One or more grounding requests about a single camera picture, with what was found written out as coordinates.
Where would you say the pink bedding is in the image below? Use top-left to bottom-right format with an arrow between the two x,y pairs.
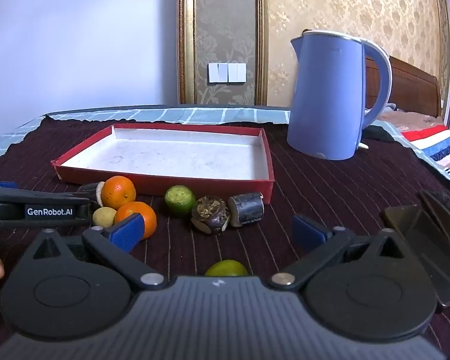
375,107 -> 445,127

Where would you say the dark sugarcane piece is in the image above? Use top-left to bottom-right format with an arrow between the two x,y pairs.
77,181 -> 106,204
227,192 -> 265,227

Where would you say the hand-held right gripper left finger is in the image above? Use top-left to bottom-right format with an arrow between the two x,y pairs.
24,213 -> 169,292

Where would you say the gold-framed wall panel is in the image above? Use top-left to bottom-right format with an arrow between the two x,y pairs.
177,0 -> 269,106

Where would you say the red white blue striped blanket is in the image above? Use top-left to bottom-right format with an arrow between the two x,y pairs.
400,124 -> 450,189

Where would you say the orange tangerine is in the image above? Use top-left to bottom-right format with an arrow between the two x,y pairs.
114,201 -> 157,240
100,175 -> 137,211

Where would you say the green citrus with cut top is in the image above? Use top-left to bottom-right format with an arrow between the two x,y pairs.
164,185 -> 196,217

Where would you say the wooden bed headboard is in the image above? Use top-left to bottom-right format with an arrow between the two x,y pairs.
364,55 -> 444,118

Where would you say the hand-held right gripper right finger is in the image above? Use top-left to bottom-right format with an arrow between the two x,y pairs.
269,214 -> 411,292

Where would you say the dark maroon striped cloth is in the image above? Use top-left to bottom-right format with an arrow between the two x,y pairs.
0,114 -> 450,360

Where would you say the red cardboard tray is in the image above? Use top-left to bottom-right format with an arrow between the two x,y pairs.
51,122 -> 275,204

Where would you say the tan longan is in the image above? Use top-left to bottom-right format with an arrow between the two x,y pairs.
92,207 -> 117,229

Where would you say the dark glossy flat object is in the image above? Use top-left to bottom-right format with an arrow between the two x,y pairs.
383,205 -> 450,307

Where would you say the white wall switch panel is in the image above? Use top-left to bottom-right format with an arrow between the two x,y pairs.
208,62 -> 247,83

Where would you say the blue electric kettle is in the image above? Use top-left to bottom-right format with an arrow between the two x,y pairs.
287,30 -> 393,161

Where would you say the whole green citrus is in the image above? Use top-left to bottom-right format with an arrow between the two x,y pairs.
204,260 -> 249,277

